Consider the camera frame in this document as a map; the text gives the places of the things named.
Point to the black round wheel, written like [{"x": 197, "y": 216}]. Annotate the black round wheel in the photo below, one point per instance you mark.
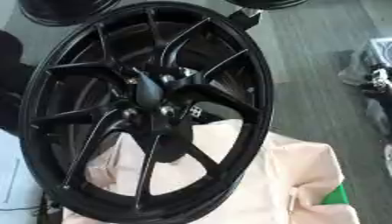
[
  {"x": 265, "y": 3},
  {"x": 56, "y": 11}
]

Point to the clear plastic bag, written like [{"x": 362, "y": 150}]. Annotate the clear plastic bag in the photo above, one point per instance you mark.
[{"x": 357, "y": 70}]

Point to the green plastic piece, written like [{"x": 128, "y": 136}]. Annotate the green plastic piece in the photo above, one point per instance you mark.
[{"x": 337, "y": 197}]

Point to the light blue board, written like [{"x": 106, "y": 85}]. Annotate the light blue board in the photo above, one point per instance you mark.
[{"x": 15, "y": 175}]

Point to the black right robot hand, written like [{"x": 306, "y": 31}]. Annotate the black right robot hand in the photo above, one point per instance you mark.
[{"x": 378, "y": 89}]

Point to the black stand post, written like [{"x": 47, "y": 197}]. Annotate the black stand post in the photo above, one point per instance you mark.
[{"x": 245, "y": 18}]

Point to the black spoked wheel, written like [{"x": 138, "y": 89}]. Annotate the black spoked wheel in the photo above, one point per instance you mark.
[{"x": 236, "y": 102}]

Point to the pale cream cover sheet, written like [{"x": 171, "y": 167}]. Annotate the pale cream cover sheet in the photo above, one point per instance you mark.
[{"x": 301, "y": 163}]

